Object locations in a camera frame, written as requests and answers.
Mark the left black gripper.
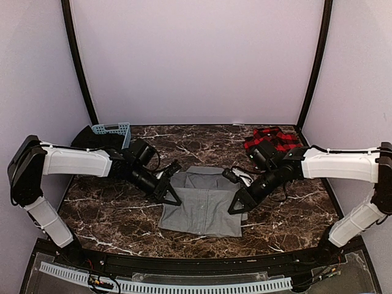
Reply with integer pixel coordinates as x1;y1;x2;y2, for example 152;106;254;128
128;163;181;206

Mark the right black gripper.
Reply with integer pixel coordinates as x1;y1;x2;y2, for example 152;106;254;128
228;165;282;214

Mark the grey long sleeve shirt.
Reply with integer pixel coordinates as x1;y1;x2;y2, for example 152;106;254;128
158;166;247;238

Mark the red black plaid shirt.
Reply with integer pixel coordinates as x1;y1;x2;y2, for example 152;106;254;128
243;126;303;158

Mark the light blue plastic basket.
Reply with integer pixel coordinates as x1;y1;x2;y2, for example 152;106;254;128
91;122;132;149

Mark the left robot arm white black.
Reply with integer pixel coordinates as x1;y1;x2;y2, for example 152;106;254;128
7;135;182;267

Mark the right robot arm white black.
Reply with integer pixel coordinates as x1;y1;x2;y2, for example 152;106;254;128
228;141;391;266

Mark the black garment in basket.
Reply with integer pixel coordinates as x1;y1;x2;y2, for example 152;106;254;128
71;126;124;149

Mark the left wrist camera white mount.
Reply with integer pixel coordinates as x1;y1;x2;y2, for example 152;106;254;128
130;139;181;181

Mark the black curved front rail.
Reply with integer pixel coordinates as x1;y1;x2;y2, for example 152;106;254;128
48;248;337;276

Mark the white slotted cable duct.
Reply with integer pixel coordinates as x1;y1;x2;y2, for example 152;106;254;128
39;262;292;293

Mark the black right corner post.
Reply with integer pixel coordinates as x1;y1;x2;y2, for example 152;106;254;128
296;0;333;130

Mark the black corner post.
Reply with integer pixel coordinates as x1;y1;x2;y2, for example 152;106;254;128
296;0;333;130
61;0;99;125

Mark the black left corner post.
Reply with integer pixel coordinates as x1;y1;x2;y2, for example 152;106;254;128
61;0;99;125

